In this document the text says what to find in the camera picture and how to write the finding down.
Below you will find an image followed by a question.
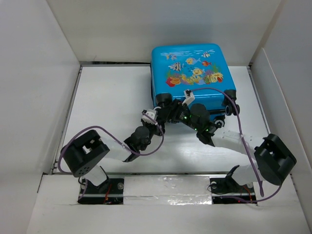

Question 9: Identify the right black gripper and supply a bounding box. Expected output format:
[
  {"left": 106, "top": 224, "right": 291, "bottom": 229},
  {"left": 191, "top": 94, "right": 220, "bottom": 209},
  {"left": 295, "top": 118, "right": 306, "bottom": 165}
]
[{"left": 155, "top": 99, "right": 200, "bottom": 133}]

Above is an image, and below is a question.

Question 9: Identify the metal base rail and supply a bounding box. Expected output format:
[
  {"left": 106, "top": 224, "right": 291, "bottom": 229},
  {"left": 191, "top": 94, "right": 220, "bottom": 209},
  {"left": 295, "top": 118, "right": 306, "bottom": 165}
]
[{"left": 78, "top": 175, "right": 256, "bottom": 206}]

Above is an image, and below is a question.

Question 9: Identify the blue kids suitcase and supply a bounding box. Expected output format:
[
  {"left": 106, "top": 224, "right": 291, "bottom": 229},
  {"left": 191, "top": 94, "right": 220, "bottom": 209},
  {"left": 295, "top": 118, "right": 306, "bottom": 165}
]
[{"left": 151, "top": 43, "right": 236, "bottom": 126}]

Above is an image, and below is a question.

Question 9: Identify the silver tape strip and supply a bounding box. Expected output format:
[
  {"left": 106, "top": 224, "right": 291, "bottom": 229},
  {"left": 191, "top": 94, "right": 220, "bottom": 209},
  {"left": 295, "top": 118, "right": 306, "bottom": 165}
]
[{"left": 123, "top": 175, "right": 212, "bottom": 205}]

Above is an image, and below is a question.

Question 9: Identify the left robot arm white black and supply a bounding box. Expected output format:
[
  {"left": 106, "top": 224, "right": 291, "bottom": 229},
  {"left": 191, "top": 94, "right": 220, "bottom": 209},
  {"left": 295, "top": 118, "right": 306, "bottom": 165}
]
[{"left": 58, "top": 104, "right": 174, "bottom": 194}]

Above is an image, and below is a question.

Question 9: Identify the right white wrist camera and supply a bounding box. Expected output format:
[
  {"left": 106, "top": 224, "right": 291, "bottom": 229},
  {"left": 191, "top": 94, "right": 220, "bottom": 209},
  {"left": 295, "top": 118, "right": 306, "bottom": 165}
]
[{"left": 182, "top": 89, "right": 195, "bottom": 106}]

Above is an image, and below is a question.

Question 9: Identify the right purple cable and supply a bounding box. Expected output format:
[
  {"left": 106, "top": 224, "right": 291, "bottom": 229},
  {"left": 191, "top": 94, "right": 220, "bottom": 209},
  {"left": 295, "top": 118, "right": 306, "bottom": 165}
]
[{"left": 189, "top": 87, "right": 283, "bottom": 203}]

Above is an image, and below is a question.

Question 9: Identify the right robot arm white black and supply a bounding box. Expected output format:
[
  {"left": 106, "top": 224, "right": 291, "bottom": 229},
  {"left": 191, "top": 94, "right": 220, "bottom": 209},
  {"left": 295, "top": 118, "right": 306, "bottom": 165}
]
[{"left": 168, "top": 99, "right": 297, "bottom": 192}]

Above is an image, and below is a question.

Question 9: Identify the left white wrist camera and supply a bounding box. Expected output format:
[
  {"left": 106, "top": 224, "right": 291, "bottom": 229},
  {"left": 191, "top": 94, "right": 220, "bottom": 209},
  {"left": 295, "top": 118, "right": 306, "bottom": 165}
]
[{"left": 141, "top": 109, "right": 158, "bottom": 125}]

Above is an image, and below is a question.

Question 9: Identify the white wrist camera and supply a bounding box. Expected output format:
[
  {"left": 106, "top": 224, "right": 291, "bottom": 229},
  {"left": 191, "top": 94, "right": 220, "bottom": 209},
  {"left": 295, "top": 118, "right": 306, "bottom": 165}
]
[
  {"left": 141, "top": 109, "right": 158, "bottom": 125},
  {"left": 182, "top": 89, "right": 195, "bottom": 106}
]

